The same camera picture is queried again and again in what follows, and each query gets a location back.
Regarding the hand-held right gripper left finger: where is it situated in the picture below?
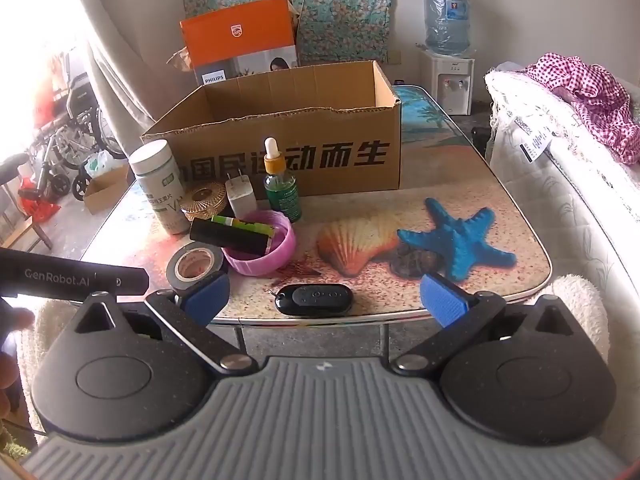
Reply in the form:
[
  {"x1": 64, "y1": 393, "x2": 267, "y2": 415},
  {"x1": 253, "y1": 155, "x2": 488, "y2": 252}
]
[{"x1": 74, "y1": 272, "x2": 259, "y2": 376}]

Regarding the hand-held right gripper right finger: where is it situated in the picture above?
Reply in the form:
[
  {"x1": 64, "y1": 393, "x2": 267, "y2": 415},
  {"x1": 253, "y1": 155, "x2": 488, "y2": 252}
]
[{"x1": 389, "y1": 272, "x2": 576, "y2": 376}]

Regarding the black green tube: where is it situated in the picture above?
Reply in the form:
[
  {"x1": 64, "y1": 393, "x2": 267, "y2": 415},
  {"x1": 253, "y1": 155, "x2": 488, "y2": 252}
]
[{"x1": 189, "y1": 215, "x2": 276, "y2": 256}]

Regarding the pink plastic bowl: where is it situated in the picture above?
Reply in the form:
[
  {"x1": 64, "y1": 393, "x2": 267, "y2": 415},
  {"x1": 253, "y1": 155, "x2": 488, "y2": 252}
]
[{"x1": 222, "y1": 210, "x2": 297, "y2": 277}]

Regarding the gold lidded black jar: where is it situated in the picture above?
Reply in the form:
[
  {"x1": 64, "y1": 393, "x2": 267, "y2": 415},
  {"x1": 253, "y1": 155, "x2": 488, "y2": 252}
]
[{"x1": 181, "y1": 181, "x2": 229, "y2": 222}]

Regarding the white plug charger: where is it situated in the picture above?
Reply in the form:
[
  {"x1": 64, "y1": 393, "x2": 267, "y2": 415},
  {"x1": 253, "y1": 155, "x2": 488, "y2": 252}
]
[{"x1": 225, "y1": 172, "x2": 258, "y2": 220}]

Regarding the black key fob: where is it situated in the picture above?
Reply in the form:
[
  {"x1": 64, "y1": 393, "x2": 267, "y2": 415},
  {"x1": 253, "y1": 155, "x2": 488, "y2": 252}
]
[{"x1": 272, "y1": 283, "x2": 354, "y2": 317}]

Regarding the green dropper bottle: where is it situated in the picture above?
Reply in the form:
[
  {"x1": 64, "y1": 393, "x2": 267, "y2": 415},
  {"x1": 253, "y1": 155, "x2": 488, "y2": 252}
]
[{"x1": 263, "y1": 137, "x2": 303, "y2": 225}]

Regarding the large brown cardboard box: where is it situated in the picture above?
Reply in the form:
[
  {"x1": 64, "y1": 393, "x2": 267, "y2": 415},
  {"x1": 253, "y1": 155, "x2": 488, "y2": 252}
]
[{"x1": 140, "y1": 60, "x2": 403, "y2": 199}]

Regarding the person's left hand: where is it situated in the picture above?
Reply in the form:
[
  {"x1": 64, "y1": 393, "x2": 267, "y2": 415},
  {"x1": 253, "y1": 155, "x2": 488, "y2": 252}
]
[{"x1": 0, "y1": 297, "x2": 36, "y2": 421}]

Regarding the grey tape roll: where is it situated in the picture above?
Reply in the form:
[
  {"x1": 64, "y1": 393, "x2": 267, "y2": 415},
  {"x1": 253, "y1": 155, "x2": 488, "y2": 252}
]
[{"x1": 166, "y1": 241, "x2": 229, "y2": 297}]

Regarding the red plastic object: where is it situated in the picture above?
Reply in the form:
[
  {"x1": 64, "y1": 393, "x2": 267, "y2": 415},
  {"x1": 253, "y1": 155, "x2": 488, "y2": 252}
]
[{"x1": 17, "y1": 164, "x2": 57, "y2": 222}]

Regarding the small cardboard box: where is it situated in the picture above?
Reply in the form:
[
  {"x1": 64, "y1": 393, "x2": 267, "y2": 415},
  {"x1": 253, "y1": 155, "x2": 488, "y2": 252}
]
[{"x1": 82, "y1": 164, "x2": 132, "y2": 216}]

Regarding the white plastic bag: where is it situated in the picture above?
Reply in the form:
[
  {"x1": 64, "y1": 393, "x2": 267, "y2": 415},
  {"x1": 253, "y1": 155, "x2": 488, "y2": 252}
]
[{"x1": 85, "y1": 149, "x2": 126, "y2": 179}]

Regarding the white supplement bottle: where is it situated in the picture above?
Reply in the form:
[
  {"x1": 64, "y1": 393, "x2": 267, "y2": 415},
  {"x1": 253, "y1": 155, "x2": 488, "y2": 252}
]
[{"x1": 128, "y1": 140, "x2": 191, "y2": 236}]

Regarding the white fluffy cushion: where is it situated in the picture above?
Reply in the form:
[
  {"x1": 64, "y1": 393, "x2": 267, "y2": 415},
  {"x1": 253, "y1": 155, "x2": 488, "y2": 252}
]
[{"x1": 547, "y1": 273, "x2": 612, "y2": 362}]

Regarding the wheelchair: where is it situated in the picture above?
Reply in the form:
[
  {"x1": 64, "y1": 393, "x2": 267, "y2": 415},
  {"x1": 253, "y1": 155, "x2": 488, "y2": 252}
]
[{"x1": 29, "y1": 71, "x2": 129, "y2": 197}]

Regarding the white mattress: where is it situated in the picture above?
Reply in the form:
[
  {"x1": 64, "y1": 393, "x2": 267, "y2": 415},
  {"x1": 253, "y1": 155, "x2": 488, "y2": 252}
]
[{"x1": 483, "y1": 61, "x2": 640, "y2": 313}]

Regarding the white water dispenser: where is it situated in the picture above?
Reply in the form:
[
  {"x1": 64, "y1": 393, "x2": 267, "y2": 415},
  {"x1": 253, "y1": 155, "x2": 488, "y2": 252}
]
[{"x1": 417, "y1": 50, "x2": 476, "y2": 116}]

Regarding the beige curtain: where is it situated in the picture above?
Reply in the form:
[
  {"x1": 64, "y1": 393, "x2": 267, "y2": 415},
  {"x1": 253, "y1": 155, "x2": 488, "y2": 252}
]
[{"x1": 84, "y1": 0, "x2": 197, "y2": 147}]

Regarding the pink checked cloth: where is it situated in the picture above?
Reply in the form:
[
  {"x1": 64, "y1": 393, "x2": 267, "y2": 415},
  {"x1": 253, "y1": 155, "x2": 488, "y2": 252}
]
[{"x1": 522, "y1": 52, "x2": 640, "y2": 166}]

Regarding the orange and white product box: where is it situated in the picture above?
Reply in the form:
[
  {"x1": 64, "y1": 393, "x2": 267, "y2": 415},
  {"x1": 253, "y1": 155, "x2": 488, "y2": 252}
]
[{"x1": 180, "y1": 0, "x2": 301, "y2": 86}]

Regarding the blue water jug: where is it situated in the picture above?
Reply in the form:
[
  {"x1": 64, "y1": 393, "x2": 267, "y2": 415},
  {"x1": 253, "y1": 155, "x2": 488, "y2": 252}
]
[{"x1": 424, "y1": 0, "x2": 475, "y2": 56}]

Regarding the floral teal cloth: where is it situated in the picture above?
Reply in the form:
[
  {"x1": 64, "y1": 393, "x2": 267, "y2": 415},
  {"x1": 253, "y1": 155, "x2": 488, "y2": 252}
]
[{"x1": 183, "y1": 0, "x2": 414, "y2": 66}]

